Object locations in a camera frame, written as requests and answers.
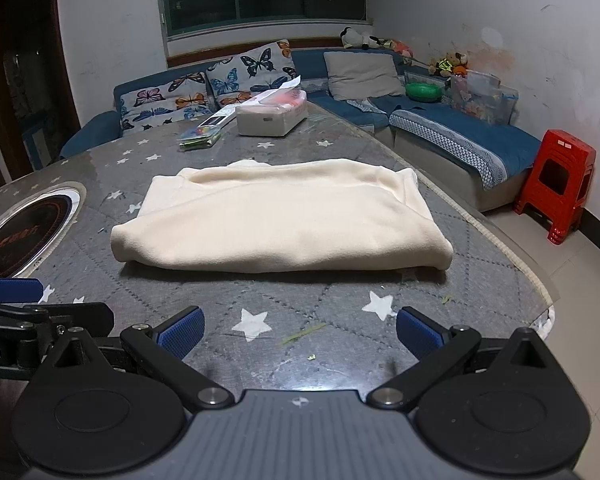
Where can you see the cream sweatshirt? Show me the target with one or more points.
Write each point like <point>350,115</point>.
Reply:
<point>280,220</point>

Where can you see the square butterfly print cushion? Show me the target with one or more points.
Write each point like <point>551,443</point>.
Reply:
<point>250,67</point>

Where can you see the white flat box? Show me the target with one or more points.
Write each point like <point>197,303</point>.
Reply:
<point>217,120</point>

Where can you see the red plastic stool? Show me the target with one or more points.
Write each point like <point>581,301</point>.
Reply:
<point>555,180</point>

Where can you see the blue corner sofa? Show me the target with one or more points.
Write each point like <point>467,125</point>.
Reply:
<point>480,135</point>

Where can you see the round black induction cooktop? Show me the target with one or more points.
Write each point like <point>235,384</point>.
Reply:
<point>20,230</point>

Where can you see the yellow green toy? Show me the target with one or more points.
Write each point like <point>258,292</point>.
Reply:
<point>441,67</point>

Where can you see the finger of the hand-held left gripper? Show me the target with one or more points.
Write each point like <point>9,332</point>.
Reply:
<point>10,290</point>
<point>90,317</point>

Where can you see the grey star tablecloth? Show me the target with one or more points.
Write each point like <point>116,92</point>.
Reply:
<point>330,310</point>

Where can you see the black white plush toy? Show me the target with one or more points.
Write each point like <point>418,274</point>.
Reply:
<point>352,39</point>

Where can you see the dark wooden door frame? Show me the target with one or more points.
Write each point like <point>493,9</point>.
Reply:
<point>65,60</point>

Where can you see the clear plastic storage box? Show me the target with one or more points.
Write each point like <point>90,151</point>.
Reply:
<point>485,100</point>

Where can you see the white tissue box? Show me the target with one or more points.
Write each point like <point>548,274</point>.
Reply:
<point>267,122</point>

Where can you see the blue patterned sofa cover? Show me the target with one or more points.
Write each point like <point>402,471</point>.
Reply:
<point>445,135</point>

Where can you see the green bowl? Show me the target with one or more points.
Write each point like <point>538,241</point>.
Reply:
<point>424,92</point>

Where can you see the blue white cabinet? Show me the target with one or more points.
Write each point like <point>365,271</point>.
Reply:
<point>37,142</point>

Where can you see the pink orange plush toy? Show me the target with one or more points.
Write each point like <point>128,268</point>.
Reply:
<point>402,50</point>

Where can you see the wide butterfly print cushion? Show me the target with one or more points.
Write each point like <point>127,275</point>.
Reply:
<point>165,102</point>

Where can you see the brown plush bear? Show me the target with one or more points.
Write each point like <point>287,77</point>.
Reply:
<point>456,59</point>

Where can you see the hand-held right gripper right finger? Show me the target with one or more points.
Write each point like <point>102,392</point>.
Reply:
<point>420,332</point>

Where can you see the plain grey cushion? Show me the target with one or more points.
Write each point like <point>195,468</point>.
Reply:
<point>360,77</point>

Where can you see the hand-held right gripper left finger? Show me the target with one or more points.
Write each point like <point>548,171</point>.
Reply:
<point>180,332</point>

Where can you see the colourful clear packet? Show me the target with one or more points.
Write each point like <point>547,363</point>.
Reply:
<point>200,137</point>

